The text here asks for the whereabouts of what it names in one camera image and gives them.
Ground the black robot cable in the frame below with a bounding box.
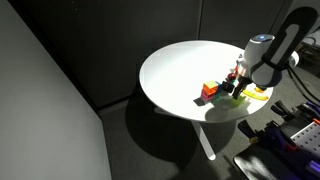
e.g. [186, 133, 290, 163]
[284, 64, 320, 105]

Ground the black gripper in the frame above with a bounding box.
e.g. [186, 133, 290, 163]
[232, 75, 253, 100]

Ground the yellow-green toy block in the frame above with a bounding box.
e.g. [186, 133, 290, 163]
[229, 94, 247, 108]

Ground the yellow-orange toy fruit ball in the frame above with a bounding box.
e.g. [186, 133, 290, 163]
[254, 85, 268, 94]

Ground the white perforated breadboard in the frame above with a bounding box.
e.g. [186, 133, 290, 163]
[290, 121, 320, 158]

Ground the white cube with teal print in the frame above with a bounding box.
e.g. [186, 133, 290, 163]
[221, 80, 236, 94]

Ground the dark red toy plum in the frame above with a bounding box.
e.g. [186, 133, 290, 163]
[226, 73, 237, 84]

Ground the grey metal base plate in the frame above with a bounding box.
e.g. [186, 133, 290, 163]
[233, 144, 294, 180]

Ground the white table base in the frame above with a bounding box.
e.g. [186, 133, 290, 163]
[153, 105, 217, 162]

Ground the black purple bar clamp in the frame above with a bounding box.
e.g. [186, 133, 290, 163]
[237, 118, 294, 153]
[297, 99, 320, 119]
[270, 99, 298, 123]
[304, 157, 320, 179]

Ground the yellow toy banana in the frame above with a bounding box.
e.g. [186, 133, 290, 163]
[242, 87, 270, 102]

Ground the magenta toy block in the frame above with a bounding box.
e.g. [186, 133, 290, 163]
[200, 90, 216, 103]

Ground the orange toy block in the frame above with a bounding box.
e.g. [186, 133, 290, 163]
[202, 79, 220, 95]

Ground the blue toy block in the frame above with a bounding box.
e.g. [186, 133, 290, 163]
[214, 80, 225, 93]

